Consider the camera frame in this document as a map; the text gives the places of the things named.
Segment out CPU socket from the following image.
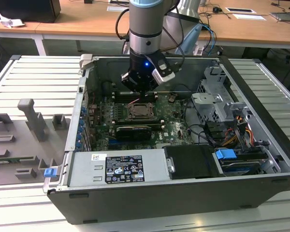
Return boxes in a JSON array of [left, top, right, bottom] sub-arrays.
[[126, 101, 159, 121]]

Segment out black RAM stick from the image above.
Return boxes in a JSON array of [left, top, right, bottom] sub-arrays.
[[113, 118, 164, 127]]

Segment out black graphics card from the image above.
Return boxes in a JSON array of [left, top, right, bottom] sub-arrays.
[[116, 125, 152, 142]]

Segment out green motherboard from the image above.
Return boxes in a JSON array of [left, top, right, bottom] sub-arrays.
[[87, 93, 199, 152]]

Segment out metal disk bay cage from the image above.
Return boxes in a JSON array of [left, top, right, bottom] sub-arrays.
[[190, 66, 251, 126]]

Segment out wooden desk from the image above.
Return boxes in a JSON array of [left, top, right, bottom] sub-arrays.
[[35, 0, 290, 58], [0, 19, 43, 56]]

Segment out silver shroud latch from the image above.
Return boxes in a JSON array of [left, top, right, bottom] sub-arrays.
[[166, 157, 176, 173]]

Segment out grey power supply unit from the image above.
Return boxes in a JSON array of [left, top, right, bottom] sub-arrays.
[[69, 148, 172, 188]]

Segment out blue disk carrier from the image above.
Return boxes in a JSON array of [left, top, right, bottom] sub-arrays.
[[214, 149, 236, 160]]

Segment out black open PC case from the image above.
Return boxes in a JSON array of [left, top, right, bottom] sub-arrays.
[[43, 53, 290, 225]]

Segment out blue case latch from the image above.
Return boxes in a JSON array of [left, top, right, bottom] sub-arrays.
[[44, 168, 58, 178]]

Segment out grey parts rack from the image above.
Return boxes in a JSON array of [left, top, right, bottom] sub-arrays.
[[0, 98, 72, 187]]

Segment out black box on desk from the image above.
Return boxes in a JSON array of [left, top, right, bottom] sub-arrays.
[[0, 0, 61, 24]]

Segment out crumpled white paper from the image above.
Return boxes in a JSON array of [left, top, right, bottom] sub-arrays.
[[0, 13, 25, 29]]

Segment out green RAM stick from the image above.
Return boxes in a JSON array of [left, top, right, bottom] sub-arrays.
[[0, 157, 35, 163]]

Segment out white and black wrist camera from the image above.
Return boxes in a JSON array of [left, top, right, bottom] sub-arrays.
[[151, 52, 176, 85]]

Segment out grey case handle latch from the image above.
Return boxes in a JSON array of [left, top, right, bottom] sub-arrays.
[[79, 53, 94, 71]]

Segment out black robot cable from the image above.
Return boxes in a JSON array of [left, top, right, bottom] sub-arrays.
[[115, 0, 186, 73]]

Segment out white desk cable grommet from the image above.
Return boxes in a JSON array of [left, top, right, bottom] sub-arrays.
[[226, 7, 254, 14], [107, 5, 131, 13]]

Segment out black internal cable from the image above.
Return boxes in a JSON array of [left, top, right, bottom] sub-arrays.
[[183, 96, 217, 147]]

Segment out blue cable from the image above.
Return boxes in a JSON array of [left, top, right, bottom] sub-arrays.
[[200, 23, 218, 57]]

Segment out red yellow orange wires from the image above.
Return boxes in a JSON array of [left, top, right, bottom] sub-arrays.
[[222, 127, 255, 147]]

